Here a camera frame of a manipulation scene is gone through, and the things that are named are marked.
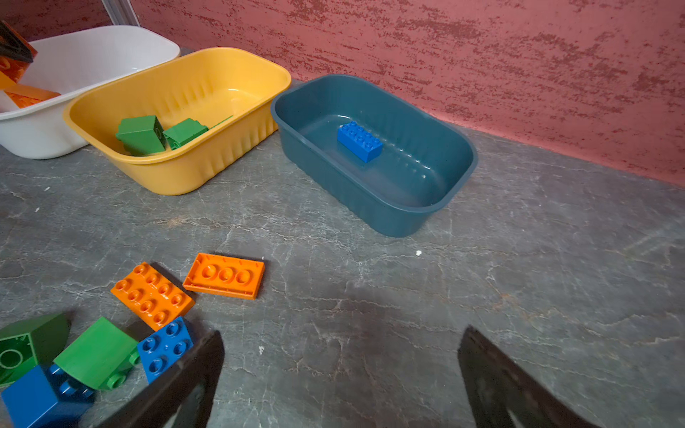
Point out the orange lego brick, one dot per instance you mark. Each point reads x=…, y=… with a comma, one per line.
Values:
x=225, y=276
x=25, y=96
x=17, y=54

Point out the green hollow lego brick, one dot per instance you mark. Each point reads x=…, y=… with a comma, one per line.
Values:
x=31, y=342

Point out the teal plastic bin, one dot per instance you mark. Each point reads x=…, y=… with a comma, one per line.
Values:
x=387, y=161

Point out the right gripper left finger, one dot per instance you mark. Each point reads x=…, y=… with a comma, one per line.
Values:
x=184, y=393

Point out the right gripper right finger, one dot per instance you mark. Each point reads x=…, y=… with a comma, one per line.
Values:
x=502, y=394

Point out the blue long lego brick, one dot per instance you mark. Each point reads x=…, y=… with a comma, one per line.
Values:
x=359, y=141

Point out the large orange lego plate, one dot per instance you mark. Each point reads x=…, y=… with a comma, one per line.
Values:
x=152, y=297

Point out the white plastic bin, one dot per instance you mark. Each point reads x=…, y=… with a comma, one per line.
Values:
x=71, y=65

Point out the yellow plastic bin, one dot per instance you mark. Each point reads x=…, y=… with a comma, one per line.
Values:
x=229, y=90

